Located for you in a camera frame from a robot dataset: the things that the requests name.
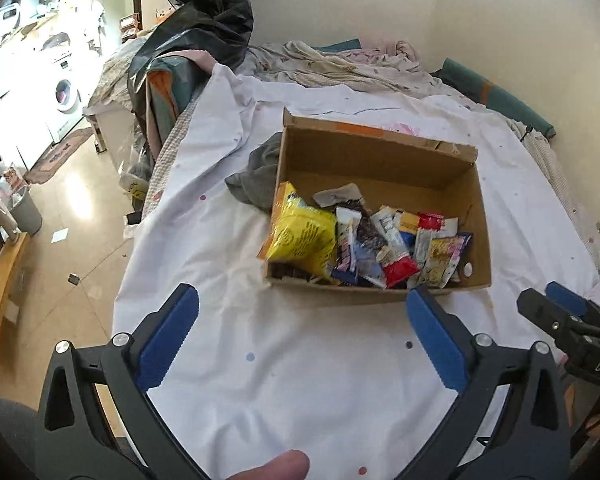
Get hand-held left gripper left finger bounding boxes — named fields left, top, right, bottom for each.
left=36, top=282, right=201, bottom=480

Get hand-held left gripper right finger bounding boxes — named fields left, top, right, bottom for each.
left=405, top=283, right=576, bottom=480

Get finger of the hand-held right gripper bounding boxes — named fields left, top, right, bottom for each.
left=516, top=287, right=589, bottom=357
left=545, top=281, right=600, bottom=334

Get yellow pink cartoon packet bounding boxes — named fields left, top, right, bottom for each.
left=420, top=234, right=468, bottom=288

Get blue packet with yellow top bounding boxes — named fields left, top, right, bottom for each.
left=395, top=211, right=423, bottom=236

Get dark brown snack packet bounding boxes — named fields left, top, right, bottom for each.
left=337, top=199, right=388, bottom=256

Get white brown snack bar packet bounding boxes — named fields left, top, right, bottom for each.
left=334, top=207, right=363, bottom=273

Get yellow snack bag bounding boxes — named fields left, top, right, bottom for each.
left=258, top=181, right=338, bottom=281

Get silver white packet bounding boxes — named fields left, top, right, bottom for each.
left=312, top=183, right=363, bottom=208

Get brown cardboard box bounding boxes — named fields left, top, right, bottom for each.
left=264, top=107, right=493, bottom=297

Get person's left hand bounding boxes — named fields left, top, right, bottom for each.
left=215, top=449, right=311, bottom=480

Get red white snack packet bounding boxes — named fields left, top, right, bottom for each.
left=417, top=211, right=446, bottom=231

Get beige knit blanket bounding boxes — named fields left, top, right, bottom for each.
left=507, top=120, right=600, bottom=276

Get wooden chair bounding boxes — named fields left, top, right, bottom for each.
left=0, top=232, right=31, bottom=376

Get person's dark trouser leg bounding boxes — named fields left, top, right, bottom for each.
left=0, top=397, right=41, bottom=480

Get grey cloth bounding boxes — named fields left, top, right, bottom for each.
left=225, top=132, right=285, bottom=211

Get grey bin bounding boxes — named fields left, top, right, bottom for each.
left=7, top=185, right=43, bottom=236

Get teal cushion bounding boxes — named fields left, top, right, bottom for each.
left=432, top=57, right=556, bottom=138

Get patterned floor rug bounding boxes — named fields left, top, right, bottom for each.
left=24, top=127, right=95, bottom=186

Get white cabinet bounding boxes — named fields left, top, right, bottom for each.
left=82, top=105, right=136, bottom=171

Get white washing machine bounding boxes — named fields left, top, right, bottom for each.
left=42, top=47, right=96, bottom=143

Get crumpled floral bedding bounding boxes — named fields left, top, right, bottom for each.
left=250, top=37, right=446, bottom=98

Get black plastic bag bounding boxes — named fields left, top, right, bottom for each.
left=127, top=0, right=255, bottom=126

